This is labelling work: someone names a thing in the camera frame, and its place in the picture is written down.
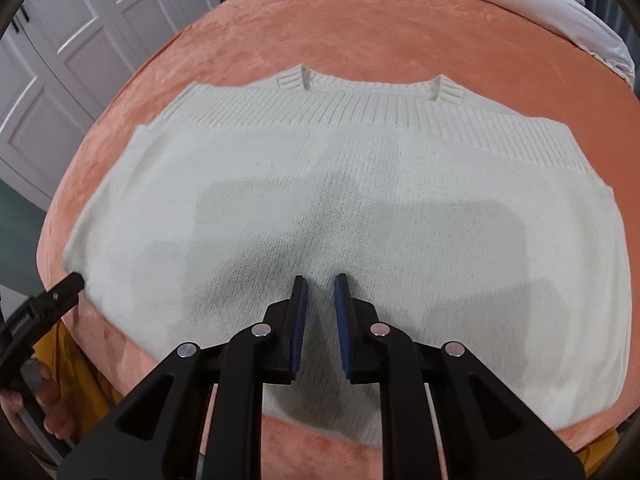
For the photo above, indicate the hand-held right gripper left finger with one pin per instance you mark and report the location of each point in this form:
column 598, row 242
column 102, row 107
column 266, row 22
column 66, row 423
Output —
column 298, row 330

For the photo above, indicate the grey curtain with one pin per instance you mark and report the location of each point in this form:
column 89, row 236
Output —
column 617, row 15

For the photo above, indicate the person's left hand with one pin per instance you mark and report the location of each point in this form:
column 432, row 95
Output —
column 55, row 410

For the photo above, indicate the cream knit cardigan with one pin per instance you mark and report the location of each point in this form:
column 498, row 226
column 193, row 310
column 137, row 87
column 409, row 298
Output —
column 400, row 235

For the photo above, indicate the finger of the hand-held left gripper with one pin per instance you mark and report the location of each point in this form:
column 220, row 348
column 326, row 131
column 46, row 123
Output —
column 60, row 292

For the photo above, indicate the white wardrobe doors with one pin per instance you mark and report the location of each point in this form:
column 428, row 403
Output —
column 75, row 85

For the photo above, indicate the orange plush blanket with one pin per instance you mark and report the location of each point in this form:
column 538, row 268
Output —
column 350, row 30

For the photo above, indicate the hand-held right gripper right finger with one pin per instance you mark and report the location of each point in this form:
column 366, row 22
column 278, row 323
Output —
column 342, row 330

